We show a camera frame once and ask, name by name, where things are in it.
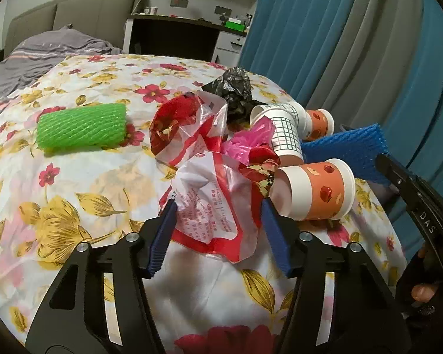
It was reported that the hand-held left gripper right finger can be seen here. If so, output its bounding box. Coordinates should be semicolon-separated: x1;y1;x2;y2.
261;198;411;354

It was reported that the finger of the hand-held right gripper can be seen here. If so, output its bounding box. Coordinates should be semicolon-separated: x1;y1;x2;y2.
376;153;443;262

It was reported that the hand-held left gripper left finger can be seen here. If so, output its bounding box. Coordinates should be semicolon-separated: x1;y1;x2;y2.
24;199;178;354

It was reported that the red and white plastic bag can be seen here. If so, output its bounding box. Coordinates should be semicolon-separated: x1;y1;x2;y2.
149;91;270;264

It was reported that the orange printed paper cup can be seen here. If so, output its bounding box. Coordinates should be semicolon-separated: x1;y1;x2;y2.
304;109;336;141
269;158;356;222

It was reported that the red patterned wrapper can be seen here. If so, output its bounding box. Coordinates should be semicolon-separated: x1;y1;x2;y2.
239;147;282;200

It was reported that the blue foam net sleeve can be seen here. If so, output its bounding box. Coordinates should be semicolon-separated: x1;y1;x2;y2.
301;124;391;187

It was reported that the white checked paper cup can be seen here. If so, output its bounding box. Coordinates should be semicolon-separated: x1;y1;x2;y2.
250;102;312;138
269;117;305;165

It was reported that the pink plastic bag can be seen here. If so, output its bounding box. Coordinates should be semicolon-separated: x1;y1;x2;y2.
221;116;277;166

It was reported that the green foam net sleeve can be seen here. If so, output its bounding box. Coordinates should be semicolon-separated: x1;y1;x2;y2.
36;103;128;153

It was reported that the black plastic bag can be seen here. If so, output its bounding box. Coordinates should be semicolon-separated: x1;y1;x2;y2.
202;67;266;123

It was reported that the person's right hand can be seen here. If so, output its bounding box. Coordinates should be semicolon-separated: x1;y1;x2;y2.
395;243;443;321

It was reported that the floral bed sheet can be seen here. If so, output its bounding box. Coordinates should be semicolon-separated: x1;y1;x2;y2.
0;53;407;354

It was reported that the blue and grey curtain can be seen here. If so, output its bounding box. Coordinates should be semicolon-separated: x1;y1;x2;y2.
239;0;443;268

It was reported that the dark desk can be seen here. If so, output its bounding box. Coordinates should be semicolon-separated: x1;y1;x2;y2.
125;12;250;63

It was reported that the white drawer cabinet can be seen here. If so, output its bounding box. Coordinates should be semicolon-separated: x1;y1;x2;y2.
212;29;247;65

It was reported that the grey striped blanket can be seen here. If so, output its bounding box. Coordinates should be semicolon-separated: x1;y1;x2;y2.
0;25;125;104

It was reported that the beige padded headboard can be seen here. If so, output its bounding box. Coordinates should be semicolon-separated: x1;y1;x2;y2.
4;0;147;57

